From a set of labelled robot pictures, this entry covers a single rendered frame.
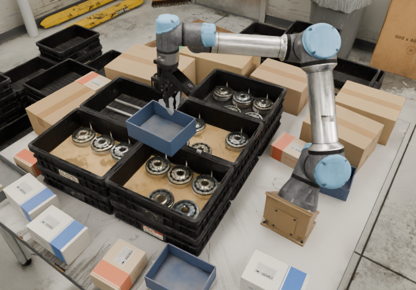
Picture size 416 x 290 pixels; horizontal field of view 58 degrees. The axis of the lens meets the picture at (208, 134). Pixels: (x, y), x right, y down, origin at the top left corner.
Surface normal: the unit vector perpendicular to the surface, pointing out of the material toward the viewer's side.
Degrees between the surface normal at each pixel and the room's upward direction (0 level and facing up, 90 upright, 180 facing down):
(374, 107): 0
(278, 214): 90
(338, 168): 60
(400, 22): 78
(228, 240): 0
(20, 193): 0
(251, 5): 90
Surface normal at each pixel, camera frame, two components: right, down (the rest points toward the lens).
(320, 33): 0.05, -0.06
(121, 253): 0.00, -0.75
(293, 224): -0.57, 0.54
